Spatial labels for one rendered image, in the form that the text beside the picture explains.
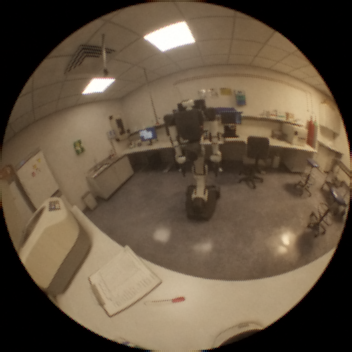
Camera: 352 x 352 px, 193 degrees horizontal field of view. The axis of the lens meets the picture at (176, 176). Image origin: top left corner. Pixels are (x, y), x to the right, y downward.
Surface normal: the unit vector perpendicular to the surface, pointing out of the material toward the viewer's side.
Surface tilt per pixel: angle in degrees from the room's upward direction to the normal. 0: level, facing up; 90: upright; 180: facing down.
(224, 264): 0
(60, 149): 90
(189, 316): 0
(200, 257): 0
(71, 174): 90
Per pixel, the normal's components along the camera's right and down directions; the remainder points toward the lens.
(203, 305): -0.21, -0.83
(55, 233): 0.95, -0.04
